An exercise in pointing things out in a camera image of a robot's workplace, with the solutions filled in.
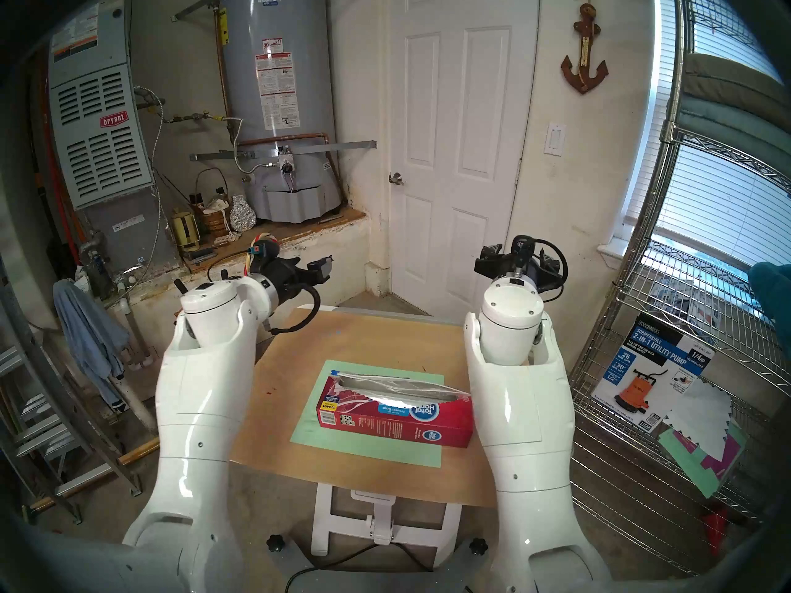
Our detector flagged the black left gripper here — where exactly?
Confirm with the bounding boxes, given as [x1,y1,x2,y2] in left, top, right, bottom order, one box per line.
[263,257,319,309]

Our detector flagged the rusty anchor wall decoration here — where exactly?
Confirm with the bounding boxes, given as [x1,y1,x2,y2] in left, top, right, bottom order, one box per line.
[560,3,609,95]

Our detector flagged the chrome wire shelf rack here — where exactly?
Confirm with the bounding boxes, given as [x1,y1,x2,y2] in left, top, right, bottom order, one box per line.
[569,0,791,575]

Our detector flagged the gray Bryant furnace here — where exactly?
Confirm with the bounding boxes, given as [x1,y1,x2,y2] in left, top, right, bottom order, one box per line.
[48,0,181,272]

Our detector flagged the white window blinds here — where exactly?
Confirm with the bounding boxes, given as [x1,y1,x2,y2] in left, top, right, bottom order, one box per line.
[624,0,791,271]

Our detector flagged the utility pump cardboard box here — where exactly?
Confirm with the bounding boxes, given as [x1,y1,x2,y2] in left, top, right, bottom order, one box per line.
[591,314,716,435]

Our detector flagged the white plastic pipe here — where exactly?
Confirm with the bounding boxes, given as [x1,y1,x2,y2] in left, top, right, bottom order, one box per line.
[114,295,159,435]

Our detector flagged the red object on floor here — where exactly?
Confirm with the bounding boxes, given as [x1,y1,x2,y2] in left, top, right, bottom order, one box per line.
[701,508,731,558]

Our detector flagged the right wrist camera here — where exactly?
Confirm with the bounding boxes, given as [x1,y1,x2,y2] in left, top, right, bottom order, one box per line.
[474,244,507,277]

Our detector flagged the white jagged paper sheet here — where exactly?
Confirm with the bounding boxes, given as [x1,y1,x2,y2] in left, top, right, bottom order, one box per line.
[662,379,734,463]

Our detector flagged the wicker basket with handle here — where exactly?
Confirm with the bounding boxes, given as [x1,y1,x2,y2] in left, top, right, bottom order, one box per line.
[194,167,234,238]

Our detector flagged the foil wrapped object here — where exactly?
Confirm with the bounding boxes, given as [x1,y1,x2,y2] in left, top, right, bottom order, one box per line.
[229,195,258,233]

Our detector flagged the white panel door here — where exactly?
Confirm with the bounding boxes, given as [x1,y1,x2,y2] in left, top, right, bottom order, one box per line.
[388,0,540,322]

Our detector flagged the gray water heater tank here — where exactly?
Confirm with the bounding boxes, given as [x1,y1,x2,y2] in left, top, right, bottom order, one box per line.
[218,0,345,224]

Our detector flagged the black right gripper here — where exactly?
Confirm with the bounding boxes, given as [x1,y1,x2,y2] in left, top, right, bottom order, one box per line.
[502,235,562,293]

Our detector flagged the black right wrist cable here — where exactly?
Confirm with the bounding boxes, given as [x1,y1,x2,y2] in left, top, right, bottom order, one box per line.
[533,238,569,303]

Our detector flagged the wooden pole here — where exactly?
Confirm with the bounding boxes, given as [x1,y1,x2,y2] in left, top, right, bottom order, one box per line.
[28,437,163,513]

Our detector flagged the green paper sheet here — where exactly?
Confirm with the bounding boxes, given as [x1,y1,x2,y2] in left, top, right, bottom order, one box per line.
[657,428,725,498]

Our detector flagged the gray green folded cushion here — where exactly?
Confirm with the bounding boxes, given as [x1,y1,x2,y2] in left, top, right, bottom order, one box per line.
[677,53,791,174]

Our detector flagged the brown cardboard table cover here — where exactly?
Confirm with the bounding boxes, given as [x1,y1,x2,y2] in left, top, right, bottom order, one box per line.
[230,308,526,510]

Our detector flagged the gray metal strap bar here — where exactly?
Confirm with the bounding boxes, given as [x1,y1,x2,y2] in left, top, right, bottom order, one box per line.
[190,140,378,162]

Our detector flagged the aluminium ladder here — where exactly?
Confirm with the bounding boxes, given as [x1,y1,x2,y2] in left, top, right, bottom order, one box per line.
[0,271,143,526]

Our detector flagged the magenta paper sheet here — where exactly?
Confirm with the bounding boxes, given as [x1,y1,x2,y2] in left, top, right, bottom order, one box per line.
[680,430,743,476]

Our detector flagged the white window sill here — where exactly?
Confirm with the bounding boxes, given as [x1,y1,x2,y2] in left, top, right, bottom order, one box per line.
[596,240,632,269]

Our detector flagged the clear ziplock bag blue slider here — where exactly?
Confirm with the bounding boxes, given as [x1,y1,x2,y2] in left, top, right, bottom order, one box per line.
[328,369,472,413]

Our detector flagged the metal gas pipe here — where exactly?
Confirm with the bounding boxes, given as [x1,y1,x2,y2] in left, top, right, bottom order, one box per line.
[162,110,231,127]

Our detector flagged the white folding table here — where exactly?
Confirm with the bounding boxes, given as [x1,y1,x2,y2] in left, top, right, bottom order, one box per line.
[256,303,470,568]

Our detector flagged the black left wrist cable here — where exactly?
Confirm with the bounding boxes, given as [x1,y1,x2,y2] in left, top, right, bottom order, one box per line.
[269,283,323,335]

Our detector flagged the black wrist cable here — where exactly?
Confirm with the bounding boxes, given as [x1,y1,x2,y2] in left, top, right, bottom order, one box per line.
[269,283,323,335]
[533,238,569,303]

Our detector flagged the red freezer bag box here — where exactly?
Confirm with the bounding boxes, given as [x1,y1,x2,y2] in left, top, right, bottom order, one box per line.
[316,376,475,448]

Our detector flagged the light green paper mat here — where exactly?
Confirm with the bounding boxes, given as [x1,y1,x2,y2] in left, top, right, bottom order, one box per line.
[290,360,446,469]

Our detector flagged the blue hanging towel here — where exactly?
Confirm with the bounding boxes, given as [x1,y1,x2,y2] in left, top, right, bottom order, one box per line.
[53,279,132,408]

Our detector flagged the yellow metal canister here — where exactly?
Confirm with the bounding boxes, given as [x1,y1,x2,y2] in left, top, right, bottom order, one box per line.
[171,209,202,253]

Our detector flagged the teal cushion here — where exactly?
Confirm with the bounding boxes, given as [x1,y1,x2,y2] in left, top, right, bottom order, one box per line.
[749,261,791,340]

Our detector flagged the gray robot base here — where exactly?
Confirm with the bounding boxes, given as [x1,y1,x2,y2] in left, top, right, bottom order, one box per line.
[266,534,490,593]

